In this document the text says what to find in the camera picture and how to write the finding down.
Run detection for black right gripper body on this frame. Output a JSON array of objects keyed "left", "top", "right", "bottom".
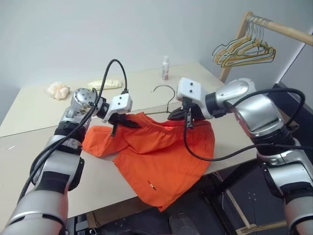
[{"left": 182, "top": 96, "right": 208, "bottom": 129}]

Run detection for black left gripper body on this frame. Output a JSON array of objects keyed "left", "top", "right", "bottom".
[{"left": 109, "top": 112, "right": 128, "bottom": 137}]

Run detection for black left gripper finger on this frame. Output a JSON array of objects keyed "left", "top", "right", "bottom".
[
  {"left": 121, "top": 114, "right": 142, "bottom": 129},
  {"left": 118, "top": 119, "right": 139, "bottom": 129}
]

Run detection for olive wire hanger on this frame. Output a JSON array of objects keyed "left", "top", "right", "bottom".
[{"left": 143, "top": 84, "right": 177, "bottom": 116}]

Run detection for orange shorts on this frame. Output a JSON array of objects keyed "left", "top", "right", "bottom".
[{"left": 82, "top": 111, "right": 216, "bottom": 212}]

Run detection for pale yellow folded cloth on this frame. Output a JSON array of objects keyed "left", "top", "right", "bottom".
[{"left": 87, "top": 78, "right": 123, "bottom": 91}]

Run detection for small white pink bottle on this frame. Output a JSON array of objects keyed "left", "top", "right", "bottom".
[{"left": 160, "top": 55, "right": 171, "bottom": 80}]

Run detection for crumpled cream cloth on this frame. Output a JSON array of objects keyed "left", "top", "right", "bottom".
[{"left": 44, "top": 82, "right": 70, "bottom": 101}]

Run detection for bunch of hangers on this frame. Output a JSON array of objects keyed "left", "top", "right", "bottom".
[{"left": 214, "top": 17, "right": 277, "bottom": 67}]

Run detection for dark rounded shape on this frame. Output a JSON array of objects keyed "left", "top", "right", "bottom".
[{"left": 168, "top": 212, "right": 197, "bottom": 235}]

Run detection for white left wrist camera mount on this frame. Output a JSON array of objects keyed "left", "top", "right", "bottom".
[{"left": 102, "top": 94, "right": 133, "bottom": 123}]

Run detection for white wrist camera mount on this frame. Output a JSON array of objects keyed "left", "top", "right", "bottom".
[
  {"left": 102, "top": 94, "right": 133, "bottom": 123},
  {"left": 176, "top": 77, "right": 211, "bottom": 120}
]

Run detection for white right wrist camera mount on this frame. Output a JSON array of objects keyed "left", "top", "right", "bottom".
[{"left": 176, "top": 77, "right": 211, "bottom": 120}]

